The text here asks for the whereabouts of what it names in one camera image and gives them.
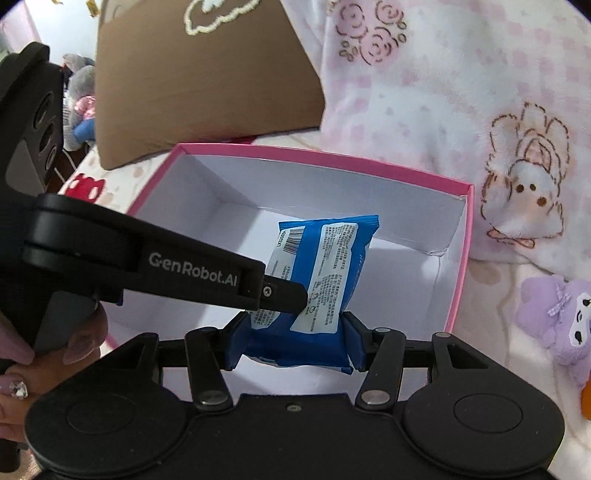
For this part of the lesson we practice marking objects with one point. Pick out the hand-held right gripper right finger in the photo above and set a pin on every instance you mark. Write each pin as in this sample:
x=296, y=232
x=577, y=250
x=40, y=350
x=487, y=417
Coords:
x=358, y=344

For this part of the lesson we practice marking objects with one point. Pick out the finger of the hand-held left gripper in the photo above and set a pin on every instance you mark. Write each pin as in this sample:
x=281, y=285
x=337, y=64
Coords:
x=284, y=297

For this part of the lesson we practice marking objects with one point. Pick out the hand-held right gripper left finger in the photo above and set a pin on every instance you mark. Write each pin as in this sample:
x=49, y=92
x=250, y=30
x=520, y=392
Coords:
x=234, y=344

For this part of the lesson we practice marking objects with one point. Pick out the blue snack packet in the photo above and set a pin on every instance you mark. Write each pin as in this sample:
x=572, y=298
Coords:
x=332, y=277

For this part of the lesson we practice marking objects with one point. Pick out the pink cardboard box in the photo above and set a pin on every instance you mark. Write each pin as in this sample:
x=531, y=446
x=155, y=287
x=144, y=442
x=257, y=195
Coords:
x=415, y=295

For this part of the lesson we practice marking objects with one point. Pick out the purple plush toy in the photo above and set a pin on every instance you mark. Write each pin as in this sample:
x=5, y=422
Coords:
x=540, y=309

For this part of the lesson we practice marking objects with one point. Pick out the orange makeup sponge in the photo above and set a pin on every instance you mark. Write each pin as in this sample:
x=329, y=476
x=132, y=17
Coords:
x=587, y=399

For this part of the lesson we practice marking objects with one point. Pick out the person's left hand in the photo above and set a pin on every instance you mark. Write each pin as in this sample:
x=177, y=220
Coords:
x=46, y=374

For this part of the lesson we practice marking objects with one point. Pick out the blue plush toy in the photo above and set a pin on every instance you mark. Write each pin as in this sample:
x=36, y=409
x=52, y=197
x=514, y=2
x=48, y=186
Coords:
x=85, y=130

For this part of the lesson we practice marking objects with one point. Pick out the bear print blanket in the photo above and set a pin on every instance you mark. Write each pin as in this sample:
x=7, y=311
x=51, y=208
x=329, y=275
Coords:
x=498, y=323

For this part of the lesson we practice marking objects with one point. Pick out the pink plush toy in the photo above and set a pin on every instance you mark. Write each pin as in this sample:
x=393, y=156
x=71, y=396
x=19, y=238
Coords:
x=86, y=107

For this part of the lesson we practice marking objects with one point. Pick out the grey plush toy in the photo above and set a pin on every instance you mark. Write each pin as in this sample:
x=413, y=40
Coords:
x=78, y=74

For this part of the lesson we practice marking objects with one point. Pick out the brown pillow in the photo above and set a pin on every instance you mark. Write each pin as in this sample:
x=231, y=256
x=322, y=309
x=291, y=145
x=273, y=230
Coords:
x=207, y=92

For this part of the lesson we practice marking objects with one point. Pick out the pink checked white pillow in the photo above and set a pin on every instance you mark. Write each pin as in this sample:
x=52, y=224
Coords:
x=415, y=115

